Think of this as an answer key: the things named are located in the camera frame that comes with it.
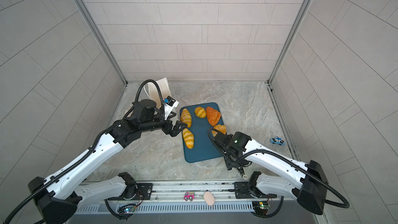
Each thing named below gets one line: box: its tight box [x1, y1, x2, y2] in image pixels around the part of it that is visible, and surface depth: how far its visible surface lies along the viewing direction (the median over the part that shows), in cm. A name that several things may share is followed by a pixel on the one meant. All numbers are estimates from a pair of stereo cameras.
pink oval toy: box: [203, 191, 216, 206], surface depth 70 cm
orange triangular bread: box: [206, 106, 222, 127], surface depth 96 cm
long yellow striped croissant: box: [182, 128, 195, 149], surface depth 86 cm
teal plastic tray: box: [180, 102, 226, 163], surface depth 89 cm
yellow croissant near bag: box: [180, 107, 192, 129], surface depth 95 cm
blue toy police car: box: [270, 136, 286, 146], surface depth 87 cm
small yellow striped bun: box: [194, 106, 207, 119], surface depth 98 cm
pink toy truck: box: [183, 191, 195, 202], surface depth 70 cm
